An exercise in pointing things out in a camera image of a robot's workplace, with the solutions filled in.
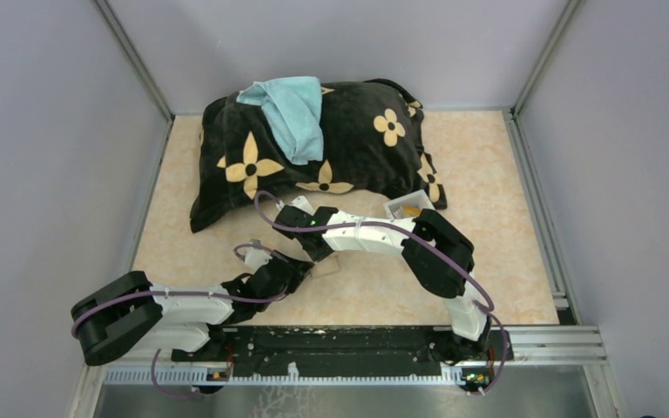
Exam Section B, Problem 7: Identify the black pillow with yellow flowers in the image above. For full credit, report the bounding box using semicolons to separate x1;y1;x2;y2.
190;77;448;233

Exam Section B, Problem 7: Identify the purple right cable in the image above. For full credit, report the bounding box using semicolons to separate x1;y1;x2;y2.
253;190;511;394

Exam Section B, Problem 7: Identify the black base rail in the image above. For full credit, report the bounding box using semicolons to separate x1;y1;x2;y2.
171;326;514;378

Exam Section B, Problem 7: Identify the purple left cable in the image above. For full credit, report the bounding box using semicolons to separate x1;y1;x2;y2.
70;240;289;401

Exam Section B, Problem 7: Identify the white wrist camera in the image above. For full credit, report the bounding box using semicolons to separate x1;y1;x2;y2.
244;239;273;270
290;195;315;215

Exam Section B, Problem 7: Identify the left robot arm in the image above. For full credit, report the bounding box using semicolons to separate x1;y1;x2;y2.
71;255;314;366

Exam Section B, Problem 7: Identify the beige card holder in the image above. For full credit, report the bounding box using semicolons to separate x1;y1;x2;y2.
310;255;341;279

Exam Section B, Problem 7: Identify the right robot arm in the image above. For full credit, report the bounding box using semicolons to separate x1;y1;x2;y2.
271;205;490;359

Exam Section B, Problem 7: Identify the purple cable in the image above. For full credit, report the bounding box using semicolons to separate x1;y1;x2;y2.
253;190;511;394
70;240;289;401

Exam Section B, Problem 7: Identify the white plastic tray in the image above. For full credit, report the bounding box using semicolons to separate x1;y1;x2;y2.
383;190;435;219

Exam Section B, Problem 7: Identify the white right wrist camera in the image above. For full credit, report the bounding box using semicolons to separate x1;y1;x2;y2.
290;195;315;215

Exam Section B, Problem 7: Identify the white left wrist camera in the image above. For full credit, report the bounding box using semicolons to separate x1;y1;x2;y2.
244;239;273;270

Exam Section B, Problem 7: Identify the light blue towel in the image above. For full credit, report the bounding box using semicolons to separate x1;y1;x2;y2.
237;76;324;165

